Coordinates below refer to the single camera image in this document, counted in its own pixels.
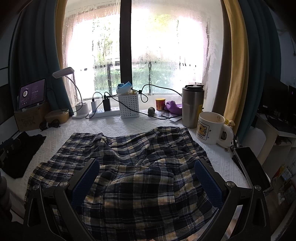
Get black power adapter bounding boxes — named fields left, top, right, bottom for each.
left=103, top=95, right=111, bottom=112

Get stainless steel travel tumbler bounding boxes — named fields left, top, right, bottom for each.
left=182, top=84, right=205, bottom=128

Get black folded garment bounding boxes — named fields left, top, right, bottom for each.
left=1, top=132, right=46, bottom=179

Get small yellow duck figurine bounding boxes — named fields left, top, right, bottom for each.
left=225, top=119, right=235, bottom=128

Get tan lidded food container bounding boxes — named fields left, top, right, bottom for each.
left=45, top=110, right=69, bottom=124

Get tablet with purple screen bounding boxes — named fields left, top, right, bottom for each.
left=18, top=79, right=46, bottom=110

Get coiled black cable bundle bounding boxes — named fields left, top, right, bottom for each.
left=39, top=118, right=61, bottom=132

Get small green round figurine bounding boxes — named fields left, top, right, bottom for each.
left=147, top=106, right=155, bottom=116

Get brown cardboard box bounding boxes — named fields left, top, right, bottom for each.
left=15, top=103, right=48, bottom=132

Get teal yellow right curtain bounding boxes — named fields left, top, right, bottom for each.
left=212, top=1, right=281, bottom=141

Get blue plaid pants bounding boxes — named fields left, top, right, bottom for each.
left=25, top=126, right=216, bottom=240

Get teal yellow curtain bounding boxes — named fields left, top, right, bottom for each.
left=212, top=1, right=281, bottom=141
left=9, top=1, right=72, bottom=110

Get purple cloth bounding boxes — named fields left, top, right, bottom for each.
left=164, top=100, right=182, bottom=115

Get white desk lamp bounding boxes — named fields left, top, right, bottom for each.
left=52, top=67, right=89, bottom=119

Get white usb charger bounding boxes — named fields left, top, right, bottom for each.
left=91, top=98, right=97, bottom=113

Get white cartoon bear mug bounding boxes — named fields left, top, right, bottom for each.
left=196, top=111, right=234, bottom=148

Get teal yellow left curtain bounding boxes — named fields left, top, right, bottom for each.
left=9, top=1, right=72, bottom=110

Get white perforated storage basket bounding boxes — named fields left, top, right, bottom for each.
left=118, top=94, right=139, bottom=118

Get white power strip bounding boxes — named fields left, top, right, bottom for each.
left=89, top=107, right=120, bottom=118

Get black charging cable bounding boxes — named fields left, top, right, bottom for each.
left=86, top=84, right=183, bottom=120

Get blue tissue pack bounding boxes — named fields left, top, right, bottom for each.
left=116, top=81, right=132, bottom=95

